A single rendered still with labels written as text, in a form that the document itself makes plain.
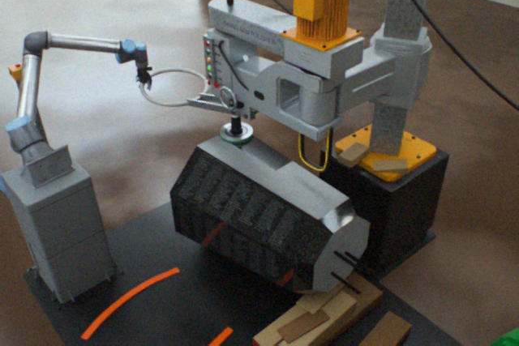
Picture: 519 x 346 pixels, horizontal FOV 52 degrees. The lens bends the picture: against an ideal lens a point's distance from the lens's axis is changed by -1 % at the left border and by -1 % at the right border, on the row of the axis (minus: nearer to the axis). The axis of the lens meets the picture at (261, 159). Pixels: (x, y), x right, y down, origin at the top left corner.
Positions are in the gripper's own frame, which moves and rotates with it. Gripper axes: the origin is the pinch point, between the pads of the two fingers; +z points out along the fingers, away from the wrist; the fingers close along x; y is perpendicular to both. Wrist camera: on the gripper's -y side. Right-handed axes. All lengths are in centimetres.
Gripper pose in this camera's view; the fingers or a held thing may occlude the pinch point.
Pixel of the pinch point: (146, 88)
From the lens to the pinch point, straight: 398.4
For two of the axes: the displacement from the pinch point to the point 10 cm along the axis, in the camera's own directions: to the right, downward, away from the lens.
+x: 9.6, 1.9, -1.8
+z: -0.3, 7.7, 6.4
